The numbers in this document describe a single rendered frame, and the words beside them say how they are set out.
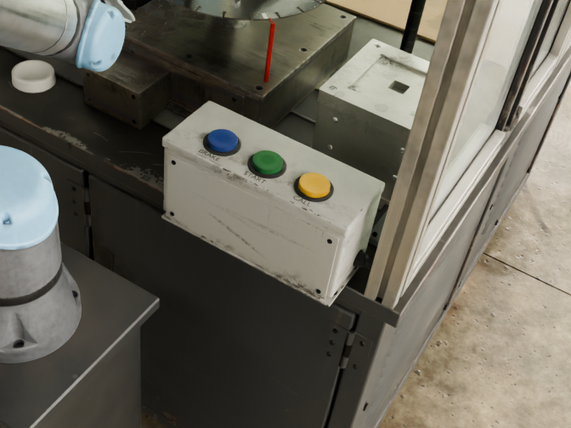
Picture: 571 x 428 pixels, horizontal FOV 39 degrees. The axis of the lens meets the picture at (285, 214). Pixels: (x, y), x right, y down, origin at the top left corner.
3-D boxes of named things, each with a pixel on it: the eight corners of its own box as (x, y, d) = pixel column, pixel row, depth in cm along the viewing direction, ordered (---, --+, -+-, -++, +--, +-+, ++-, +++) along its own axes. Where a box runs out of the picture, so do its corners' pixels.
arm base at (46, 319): (21, 385, 94) (11, 332, 88) (-72, 323, 99) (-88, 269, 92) (106, 303, 104) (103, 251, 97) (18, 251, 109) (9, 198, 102)
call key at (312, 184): (333, 192, 104) (336, 180, 102) (319, 209, 101) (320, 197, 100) (307, 179, 105) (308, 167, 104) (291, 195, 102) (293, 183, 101)
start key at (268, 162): (287, 170, 106) (289, 158, 105) (271, 186, 103) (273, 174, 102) (261, 157, 107) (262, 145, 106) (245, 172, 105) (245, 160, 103)
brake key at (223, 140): (242, 148, 108) (243, 136, 107) (225, 163, 105) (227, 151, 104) (217, 136, 109) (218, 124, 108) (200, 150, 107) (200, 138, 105)
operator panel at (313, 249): (364, 260, 115) (386, 182, 105) (328, 308, 108) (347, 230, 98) (204, 178, 124) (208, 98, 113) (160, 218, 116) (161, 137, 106)
